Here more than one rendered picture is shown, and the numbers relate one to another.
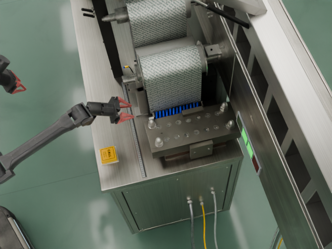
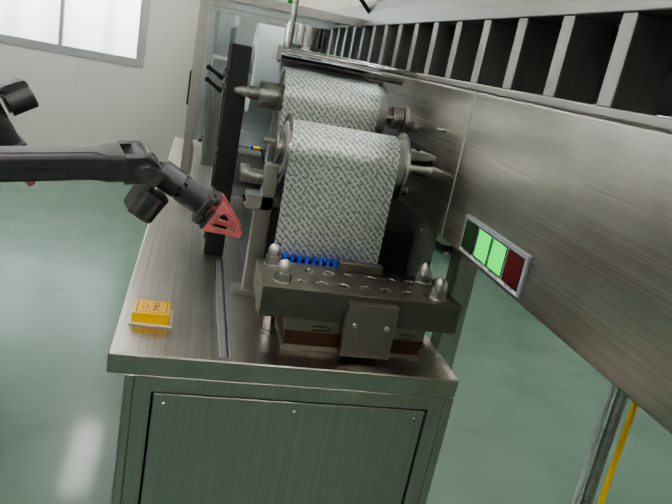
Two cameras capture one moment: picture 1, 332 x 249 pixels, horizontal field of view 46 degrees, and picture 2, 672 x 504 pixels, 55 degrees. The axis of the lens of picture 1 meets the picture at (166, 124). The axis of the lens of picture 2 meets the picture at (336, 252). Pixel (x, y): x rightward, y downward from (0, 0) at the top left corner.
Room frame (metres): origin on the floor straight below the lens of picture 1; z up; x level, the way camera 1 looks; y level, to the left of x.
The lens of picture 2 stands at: (-0.39, 0.09, 1.45)
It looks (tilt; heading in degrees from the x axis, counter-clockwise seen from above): 16 degrees down; 353
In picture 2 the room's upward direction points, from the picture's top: 11 degrees clockwise
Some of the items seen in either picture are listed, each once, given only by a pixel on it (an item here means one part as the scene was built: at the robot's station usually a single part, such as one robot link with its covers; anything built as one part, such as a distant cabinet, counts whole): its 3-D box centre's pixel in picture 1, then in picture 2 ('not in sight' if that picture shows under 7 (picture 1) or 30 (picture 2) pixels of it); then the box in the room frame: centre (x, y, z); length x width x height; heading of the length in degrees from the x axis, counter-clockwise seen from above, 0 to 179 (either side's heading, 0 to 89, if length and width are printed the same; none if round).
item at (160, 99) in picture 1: (175, 96); (332, 224); (0.95, -0.05, 1.11); 0.23 x 0.01 x 0.18; 97
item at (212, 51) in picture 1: (213, 50); (420, 154); (1.03, -0.23, 1.28); 0.06 x 0.05 x 0.02; 97
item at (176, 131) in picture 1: (192, 129); (354, 295); (0.84, -0.11, 1.00); 0.40 x 0.16 x 0.06; 97
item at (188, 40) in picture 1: (166, 55); not in sight; (1.13, -0.04, 1.18); 0.26 x 0.12 x 0.12; 97
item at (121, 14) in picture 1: (122, 15); (271, 95); (1.24, 0.13, 1.34); 0.06 x 0.06 x 0.06; 7
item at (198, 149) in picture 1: (201, 150); (368, 331); (0.75, -0.14, 0.97); 0.10 x 0.03 x 0.11; 97
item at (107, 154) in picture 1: (108, 154); (151, 312); (0.81, 0.28, 0.91); 0.07 x 0.07 x 0.02; 7
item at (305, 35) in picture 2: not in sight; (306, 36); (1.72, 0.06, 1.50); 0.14 x 0.14 x 0.06
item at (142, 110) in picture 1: (137, 94); (252, 229); (1.03, 0.11, 1.05); 0.06 x 0.05 x 0.31; 97
